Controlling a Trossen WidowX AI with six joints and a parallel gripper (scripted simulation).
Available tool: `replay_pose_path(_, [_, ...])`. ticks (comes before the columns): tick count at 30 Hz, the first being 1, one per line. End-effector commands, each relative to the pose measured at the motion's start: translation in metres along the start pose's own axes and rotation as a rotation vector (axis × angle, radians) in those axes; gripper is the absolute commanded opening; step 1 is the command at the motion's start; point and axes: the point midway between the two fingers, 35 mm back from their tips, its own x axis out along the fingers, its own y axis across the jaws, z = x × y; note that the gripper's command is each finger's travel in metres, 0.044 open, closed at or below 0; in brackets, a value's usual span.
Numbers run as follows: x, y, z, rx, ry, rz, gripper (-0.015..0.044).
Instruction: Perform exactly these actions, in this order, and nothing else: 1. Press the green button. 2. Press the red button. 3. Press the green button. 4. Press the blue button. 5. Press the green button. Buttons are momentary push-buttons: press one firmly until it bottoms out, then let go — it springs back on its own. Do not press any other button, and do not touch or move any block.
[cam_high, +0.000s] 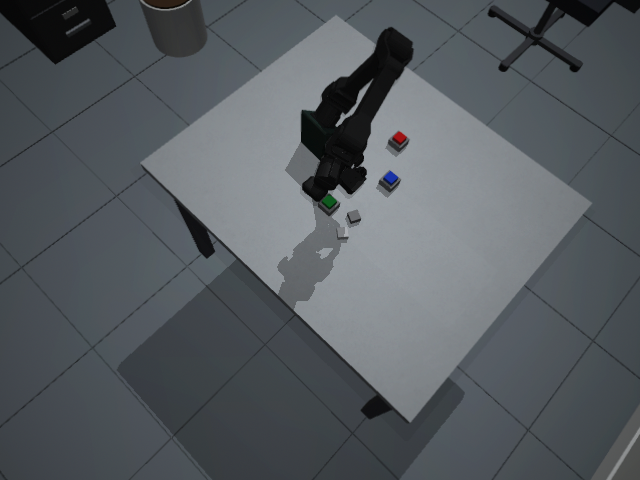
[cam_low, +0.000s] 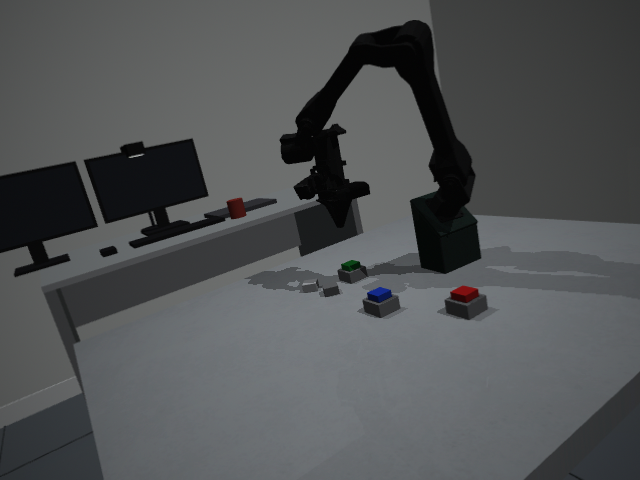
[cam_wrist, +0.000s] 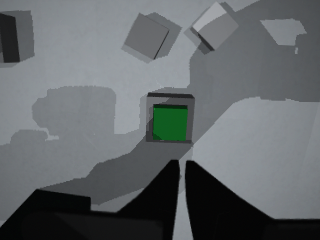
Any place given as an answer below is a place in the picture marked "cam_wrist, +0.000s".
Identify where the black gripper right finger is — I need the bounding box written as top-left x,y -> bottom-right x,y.
185,160 -> 320,240

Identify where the green button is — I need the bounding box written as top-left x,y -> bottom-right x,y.
146,93 -> 195,144

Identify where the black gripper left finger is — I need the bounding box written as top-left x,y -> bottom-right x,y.
20,160 -> 180,240

